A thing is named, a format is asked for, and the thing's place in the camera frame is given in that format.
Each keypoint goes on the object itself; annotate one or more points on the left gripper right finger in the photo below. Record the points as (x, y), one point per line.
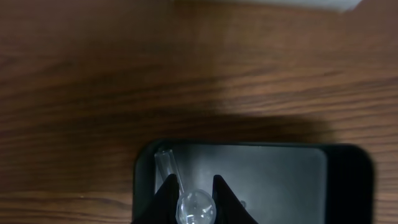
(227, 208)

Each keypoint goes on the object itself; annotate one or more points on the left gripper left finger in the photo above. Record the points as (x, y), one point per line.
(163, 205)

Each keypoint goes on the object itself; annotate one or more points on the black tray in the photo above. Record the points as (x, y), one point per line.
(264, 180)

